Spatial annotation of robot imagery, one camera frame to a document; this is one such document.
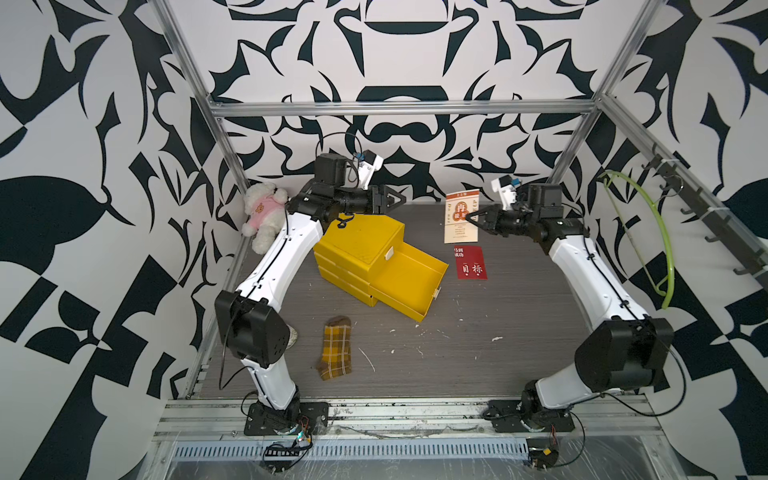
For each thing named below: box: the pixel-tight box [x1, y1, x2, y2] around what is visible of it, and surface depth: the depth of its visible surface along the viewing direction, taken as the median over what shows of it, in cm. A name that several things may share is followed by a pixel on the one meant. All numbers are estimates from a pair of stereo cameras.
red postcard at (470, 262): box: [454, 245, 488, 280], surface depth 105 cm
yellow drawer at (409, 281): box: [369, 242, 449, 323], surface depth 93 cm
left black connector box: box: [263, 445, 304, 472], surface depth 73 cm
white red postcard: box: [444, 189, 480, 243], surface depth 82 cm
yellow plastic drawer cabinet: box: [313, 213, 405, 307], surface depth 83 cm
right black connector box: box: [526, 437, 559, 468], surface depth 73 cm
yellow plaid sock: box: [316, 315, 353, 381], surface depth 86 cm
